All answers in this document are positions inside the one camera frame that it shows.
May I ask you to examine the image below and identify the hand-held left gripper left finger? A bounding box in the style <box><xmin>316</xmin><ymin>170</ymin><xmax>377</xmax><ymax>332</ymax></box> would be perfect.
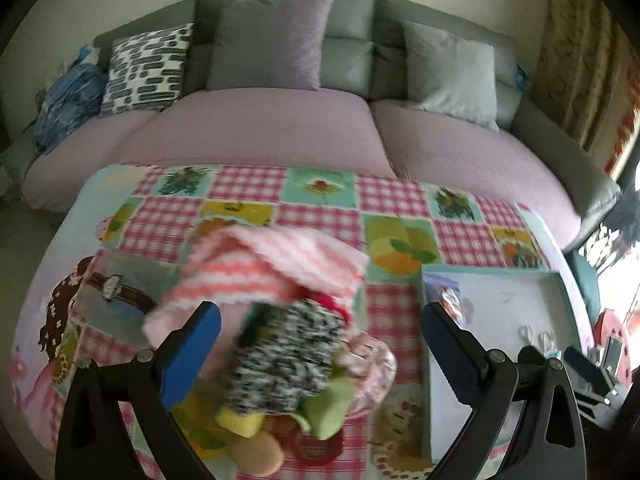
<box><xmin>54</xmin><ymin>301</ymin><xmax>223</xmax><ymax>480</ymax></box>

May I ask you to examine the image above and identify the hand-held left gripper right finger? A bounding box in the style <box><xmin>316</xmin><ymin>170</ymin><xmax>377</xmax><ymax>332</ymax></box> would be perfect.
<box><xmin>422</xmin><ymin>302</ymin><xmax>587</xmax><ymax>480</ymax></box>

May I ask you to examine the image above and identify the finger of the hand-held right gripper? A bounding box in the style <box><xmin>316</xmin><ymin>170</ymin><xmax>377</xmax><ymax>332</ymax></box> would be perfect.
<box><xmin>564</xmin><ymin>347</ymin><xmax>621</xmax><ymax>406</ymax></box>

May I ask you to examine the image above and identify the blue face mask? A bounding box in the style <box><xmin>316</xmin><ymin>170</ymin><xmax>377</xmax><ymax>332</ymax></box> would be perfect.
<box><xmin>510</xmin><ymin>326</ymin><xmax>568</xmax><ymax>361</ymax></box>

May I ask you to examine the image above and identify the white tray with teal rim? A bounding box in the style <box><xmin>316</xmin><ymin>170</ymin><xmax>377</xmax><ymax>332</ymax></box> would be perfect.
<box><xmin>421</xmin><ymin>267</ymin><xmax>596</xmax><ymax>466</ymax></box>

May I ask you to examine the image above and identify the yellow sponge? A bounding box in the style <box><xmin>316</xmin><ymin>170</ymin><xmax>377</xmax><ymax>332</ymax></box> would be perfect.
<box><xmin>215</xmin><ymin>405</ymin><xmax>266</xmax><ymax>438</ymax></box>

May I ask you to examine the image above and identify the black white speckled cloth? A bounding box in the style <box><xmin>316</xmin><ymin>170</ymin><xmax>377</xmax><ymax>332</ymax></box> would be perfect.
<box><xmin>222</xmin><ymin>297</ymin><xmax>346</xmax><ymax>416</ymax></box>

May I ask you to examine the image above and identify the pink frilly cloth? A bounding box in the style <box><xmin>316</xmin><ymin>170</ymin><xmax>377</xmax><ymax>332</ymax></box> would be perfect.
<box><xmin>335</xmin><ymin>335</ymin><xmax>398</xmax><ymax>416</ymax></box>

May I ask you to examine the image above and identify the beige egg-shaped puff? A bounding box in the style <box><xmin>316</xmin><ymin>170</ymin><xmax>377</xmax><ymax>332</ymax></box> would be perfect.
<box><xmin>235</xmin><ymin>430</ymin><xmax>285</xmax><ymax>478</ymax></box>

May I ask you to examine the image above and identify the pink striped fluffy cloth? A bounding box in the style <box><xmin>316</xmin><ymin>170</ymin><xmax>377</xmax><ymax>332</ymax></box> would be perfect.
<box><xmin>142</xmin><ymin>227</ymin><xmax>371</xmax><ymax>348</ymax></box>

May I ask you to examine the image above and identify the green cloth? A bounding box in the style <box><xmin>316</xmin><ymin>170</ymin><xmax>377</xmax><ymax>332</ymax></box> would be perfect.
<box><xmin>295</xmin><ymin>375</ymin><xmax>358</xmax><ymax>438</ymax></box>

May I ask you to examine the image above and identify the colourful printed packet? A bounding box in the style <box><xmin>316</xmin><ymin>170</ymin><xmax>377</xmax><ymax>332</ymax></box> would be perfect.
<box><xmin>435</xmin><ymin>287</ymin><xmax>463</xmax><ymax>318</ymax></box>

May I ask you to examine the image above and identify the red object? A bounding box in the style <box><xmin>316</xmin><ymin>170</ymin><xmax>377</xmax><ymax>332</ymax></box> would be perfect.
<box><xmin>592</xmin><ymin>310</ymin><xmax>636</xmax><ymax>376</ymax></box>

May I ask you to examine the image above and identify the pink checked printed tablecloth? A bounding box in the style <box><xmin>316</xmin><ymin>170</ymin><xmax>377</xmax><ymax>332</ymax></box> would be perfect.
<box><xmin>10</xmin><ymin>164</ymin><xmax>601</xmax><ymax>480</ymax></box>

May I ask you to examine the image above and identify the grey cushion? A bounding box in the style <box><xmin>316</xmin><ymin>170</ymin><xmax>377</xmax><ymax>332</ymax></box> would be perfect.
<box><xmin>401</xmin><ymin>21</ymin><xmax>501</xmax><ymax>132</ymax></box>

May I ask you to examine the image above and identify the black white patterned cushion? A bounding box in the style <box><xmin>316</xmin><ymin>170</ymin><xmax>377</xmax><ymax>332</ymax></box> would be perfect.
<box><xmin>100</xmin><ymin>22</ymin><xmax>195</xmax><ymax>117</ymax></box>

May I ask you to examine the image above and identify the beige patterned curtain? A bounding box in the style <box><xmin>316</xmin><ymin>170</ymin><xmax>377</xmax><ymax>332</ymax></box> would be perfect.
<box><xmin>530</xmin><ymin>0</ymin><xmax>640</xmax><ymax>176</ymax></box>

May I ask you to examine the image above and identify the grey sofa with purple cover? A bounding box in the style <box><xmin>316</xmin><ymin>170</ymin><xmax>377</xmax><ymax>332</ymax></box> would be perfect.
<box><xmin>20</xmin><ymin>0</ymin><xmax>623</xmax><ymax>253</ymax></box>

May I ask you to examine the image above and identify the purple cushion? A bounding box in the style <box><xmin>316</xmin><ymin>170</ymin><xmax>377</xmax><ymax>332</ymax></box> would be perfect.
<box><xmin>206</xmin><ymin>0</ymin><xmax>335</xmax><ymax>92</ymax></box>

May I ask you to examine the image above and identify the clear box with brown strap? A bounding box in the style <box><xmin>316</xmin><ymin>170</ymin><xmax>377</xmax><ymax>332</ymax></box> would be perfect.
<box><xmin>75</xmin><ymin>249</ymin><xmax>183</xmax><ymax>346</ymax></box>

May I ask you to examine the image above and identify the red ring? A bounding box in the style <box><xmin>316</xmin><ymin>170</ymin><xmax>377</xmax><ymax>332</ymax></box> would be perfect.
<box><xmin>282</xmin><ymin>422</ymin><xmax>346</xmax><ymax>467</ymax></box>

